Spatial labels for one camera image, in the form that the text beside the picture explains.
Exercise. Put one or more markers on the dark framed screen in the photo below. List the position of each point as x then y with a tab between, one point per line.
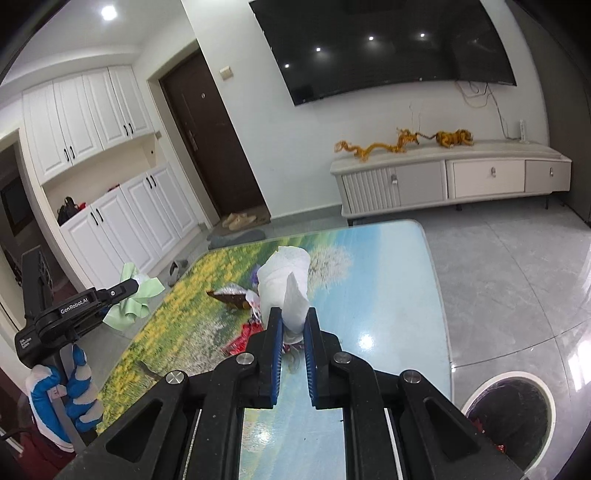
16	207

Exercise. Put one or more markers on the white power strip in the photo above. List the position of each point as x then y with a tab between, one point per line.
522	130

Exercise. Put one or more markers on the red snack wrapper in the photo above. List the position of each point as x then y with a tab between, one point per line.
244	337

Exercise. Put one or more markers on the round trash bin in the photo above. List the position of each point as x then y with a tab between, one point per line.
508	415

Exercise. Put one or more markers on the white television cabinet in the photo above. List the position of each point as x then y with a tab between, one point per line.
461	177

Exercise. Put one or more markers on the white shoe cabinet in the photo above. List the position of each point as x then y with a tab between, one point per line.
115	203

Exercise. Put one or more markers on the black wall television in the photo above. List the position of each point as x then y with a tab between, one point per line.
383	41

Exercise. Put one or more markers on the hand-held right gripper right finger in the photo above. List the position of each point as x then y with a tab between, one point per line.
310	364

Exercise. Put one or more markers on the grey slipper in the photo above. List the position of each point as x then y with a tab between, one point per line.
177	270

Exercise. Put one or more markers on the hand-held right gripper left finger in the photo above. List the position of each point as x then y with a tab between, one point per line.
277	355

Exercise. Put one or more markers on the beige slipper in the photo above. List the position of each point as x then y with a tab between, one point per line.
243	223
233	220

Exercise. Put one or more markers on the black chair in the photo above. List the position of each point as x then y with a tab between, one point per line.
37	281

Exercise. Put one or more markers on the brown snack wrapper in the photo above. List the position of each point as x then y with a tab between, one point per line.
231	297

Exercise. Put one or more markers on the green plastic bag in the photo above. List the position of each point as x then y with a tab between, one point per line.
134	300

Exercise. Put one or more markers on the wall light switch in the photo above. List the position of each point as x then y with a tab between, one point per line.
226	73

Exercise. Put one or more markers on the white wrapper with red print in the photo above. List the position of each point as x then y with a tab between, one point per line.
255	304

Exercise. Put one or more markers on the clear plastic bag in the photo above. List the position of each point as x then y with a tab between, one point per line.
295	360

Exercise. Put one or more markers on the yellow dragon figurine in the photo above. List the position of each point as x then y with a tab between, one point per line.
374	148

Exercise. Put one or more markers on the dark brown entrance door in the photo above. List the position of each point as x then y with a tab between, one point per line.
217	138

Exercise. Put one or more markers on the small purple plastic bag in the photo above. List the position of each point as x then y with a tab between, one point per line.
254	276

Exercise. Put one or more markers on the person's left hand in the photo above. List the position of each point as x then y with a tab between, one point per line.
81	392

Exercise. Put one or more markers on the white plastic bag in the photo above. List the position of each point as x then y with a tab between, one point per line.
281	277

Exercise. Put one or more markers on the yellow tiger figurine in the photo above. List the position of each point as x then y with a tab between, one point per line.
455	138

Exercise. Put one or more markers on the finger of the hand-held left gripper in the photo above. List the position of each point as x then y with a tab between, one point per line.
121	288

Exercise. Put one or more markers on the dark bag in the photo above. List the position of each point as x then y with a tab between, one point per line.
68	212

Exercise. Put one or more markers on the ceiling light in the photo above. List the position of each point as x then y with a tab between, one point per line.
108	13

